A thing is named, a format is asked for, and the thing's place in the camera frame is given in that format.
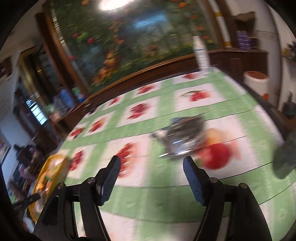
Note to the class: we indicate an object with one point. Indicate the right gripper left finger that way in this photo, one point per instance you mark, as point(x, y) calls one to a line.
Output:
point(93, 193)

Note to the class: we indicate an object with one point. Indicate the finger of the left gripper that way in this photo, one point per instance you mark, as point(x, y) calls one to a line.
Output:
point(27, 201)

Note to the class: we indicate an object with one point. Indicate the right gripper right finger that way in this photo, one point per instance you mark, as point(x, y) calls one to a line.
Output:
point(210, 193)

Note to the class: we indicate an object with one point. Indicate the yellow cardboard box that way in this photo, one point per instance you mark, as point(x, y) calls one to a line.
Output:
point(53, 172)

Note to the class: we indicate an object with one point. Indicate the silver foil snack bag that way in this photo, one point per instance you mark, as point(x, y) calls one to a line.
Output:
point(183, 136)

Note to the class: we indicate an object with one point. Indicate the green patterned tablecloth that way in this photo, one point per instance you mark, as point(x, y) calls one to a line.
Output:
point(208, 117)

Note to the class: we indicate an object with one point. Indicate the blue water jug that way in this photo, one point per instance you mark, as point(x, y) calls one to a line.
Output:
point(66, 98)

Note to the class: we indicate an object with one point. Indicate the white bin orange lid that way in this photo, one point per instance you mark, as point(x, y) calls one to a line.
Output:
point(258, 82)

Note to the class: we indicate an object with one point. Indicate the white spray bottle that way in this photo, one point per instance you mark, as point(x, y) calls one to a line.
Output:
point(201, 55)

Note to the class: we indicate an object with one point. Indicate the wooden framed floral screen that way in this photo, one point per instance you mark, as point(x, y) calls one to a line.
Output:
point(93, 44)

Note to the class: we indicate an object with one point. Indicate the purple bottles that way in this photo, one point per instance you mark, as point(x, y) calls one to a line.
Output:
point(243, 40)

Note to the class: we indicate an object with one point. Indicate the framed wall picture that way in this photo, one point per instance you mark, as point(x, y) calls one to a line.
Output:
point(5, 147)

